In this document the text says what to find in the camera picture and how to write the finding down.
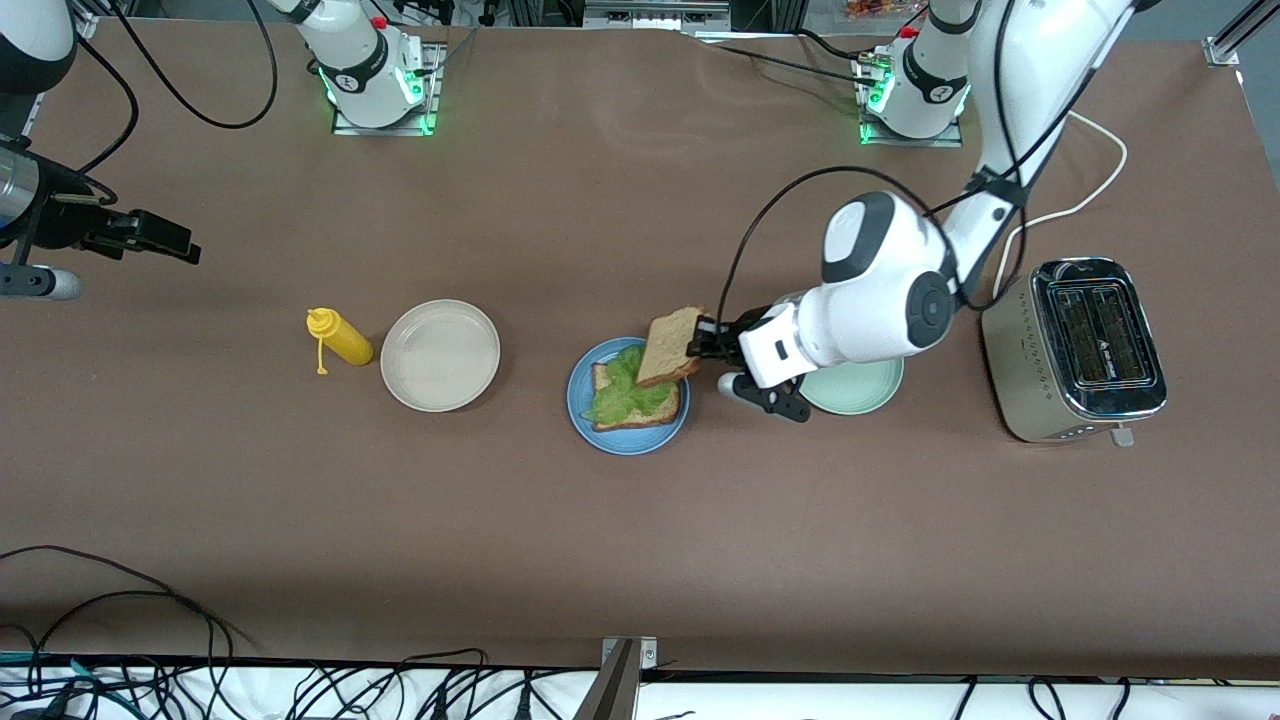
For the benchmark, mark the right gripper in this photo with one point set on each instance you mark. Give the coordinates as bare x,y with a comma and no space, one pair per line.
62,222

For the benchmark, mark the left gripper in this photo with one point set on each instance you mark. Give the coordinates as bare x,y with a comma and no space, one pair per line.
722,340

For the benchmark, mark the brown toast bread slice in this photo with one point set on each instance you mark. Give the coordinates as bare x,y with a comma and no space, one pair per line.
670,345
645,419

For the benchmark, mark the green lettuce leaf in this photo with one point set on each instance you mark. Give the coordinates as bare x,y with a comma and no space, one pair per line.
625,395

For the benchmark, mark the yellow mustard squeeze bottle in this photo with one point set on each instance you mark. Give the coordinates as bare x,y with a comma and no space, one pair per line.
350,342

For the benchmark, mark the blue plate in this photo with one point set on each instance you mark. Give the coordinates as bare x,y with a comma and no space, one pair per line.
628,445

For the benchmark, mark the green plate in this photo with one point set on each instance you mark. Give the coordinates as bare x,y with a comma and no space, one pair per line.
850,395

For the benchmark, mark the beige plate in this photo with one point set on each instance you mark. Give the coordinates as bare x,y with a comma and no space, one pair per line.
440,355

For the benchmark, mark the beige and chrome toaster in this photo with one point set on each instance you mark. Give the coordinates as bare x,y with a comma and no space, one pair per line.
1020,370

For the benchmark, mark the grey metal box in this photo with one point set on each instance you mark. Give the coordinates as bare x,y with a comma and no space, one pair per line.
655,15

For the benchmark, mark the orange snack bag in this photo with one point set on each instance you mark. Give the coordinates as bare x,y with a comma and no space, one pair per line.
880,8

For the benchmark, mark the aluminium frame corner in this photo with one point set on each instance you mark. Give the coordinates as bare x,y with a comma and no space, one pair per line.
85,20
1222,50

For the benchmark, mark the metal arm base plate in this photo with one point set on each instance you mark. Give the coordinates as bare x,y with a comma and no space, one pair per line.
434,110
875,140

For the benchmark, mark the silver table edge bracket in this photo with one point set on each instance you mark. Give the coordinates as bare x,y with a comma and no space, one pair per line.
648,655

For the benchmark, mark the dark aluminium profile post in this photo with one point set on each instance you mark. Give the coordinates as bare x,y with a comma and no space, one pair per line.
612,695

